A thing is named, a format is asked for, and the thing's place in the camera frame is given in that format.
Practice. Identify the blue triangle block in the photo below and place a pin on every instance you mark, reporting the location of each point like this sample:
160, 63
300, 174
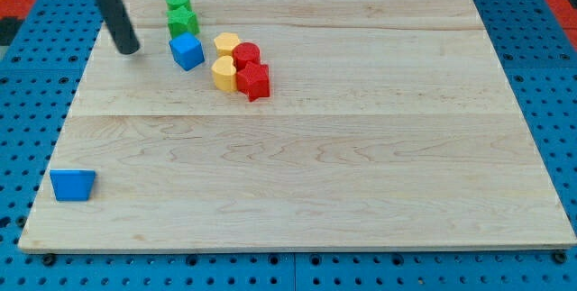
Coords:
72, 184

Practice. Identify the red star block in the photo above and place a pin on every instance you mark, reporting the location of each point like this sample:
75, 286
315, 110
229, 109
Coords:
254, 81

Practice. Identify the yellow heart block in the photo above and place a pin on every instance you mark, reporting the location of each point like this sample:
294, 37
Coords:
224, 74

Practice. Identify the red cylinder block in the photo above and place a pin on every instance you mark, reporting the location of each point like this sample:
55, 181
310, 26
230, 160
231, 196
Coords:
244, 53

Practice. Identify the light wooden board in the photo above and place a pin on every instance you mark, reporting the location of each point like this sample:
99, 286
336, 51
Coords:
390, 126

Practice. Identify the yellow hexagon block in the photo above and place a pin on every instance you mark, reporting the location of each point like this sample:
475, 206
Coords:
225, 42

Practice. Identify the blue cube block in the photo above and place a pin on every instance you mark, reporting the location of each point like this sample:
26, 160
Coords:
187, 51

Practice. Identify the green star block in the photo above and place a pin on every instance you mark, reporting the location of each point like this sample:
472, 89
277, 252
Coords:
182, 20

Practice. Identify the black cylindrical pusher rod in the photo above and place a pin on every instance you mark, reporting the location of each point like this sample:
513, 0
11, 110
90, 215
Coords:
119, 25

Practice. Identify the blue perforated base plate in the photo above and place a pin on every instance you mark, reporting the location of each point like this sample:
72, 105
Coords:
46, 43

